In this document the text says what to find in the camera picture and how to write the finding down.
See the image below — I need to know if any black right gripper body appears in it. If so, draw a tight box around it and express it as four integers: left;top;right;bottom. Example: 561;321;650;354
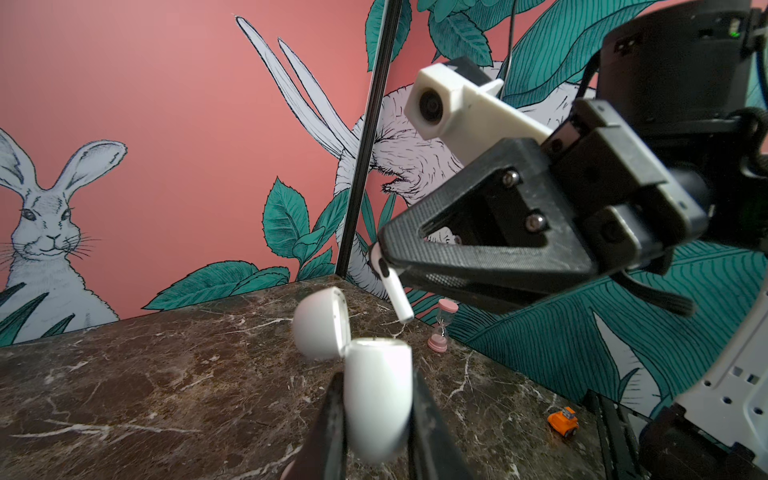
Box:
542;98;709;317

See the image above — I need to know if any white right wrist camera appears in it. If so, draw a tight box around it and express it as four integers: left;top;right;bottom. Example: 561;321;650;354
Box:
404;56;553;165

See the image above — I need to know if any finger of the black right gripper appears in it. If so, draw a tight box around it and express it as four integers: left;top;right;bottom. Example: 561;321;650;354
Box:
399;269;582;314
379;139;599;294

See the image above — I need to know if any white wireless earbud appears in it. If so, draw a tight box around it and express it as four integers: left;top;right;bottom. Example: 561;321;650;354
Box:
370;242;415;324

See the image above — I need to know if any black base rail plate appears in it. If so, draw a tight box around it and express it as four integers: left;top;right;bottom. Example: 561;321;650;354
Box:
582;390;650;480

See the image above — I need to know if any pink hourglass timer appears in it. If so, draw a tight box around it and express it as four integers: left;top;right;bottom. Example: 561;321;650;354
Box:
427;298;459;353

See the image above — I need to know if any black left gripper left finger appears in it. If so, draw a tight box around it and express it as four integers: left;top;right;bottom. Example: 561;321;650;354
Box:
281;372;347;479

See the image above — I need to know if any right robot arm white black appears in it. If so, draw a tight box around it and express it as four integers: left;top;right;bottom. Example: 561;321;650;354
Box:
369;1;767;320

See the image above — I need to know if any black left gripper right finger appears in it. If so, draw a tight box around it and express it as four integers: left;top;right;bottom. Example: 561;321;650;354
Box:
408;370;474;480

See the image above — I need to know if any white earbuds charging case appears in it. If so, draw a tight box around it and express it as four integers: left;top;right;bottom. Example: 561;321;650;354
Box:
292;287;413;463

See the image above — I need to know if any small orange toy car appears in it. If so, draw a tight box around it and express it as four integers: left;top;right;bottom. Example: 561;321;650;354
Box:
547;407;579;439

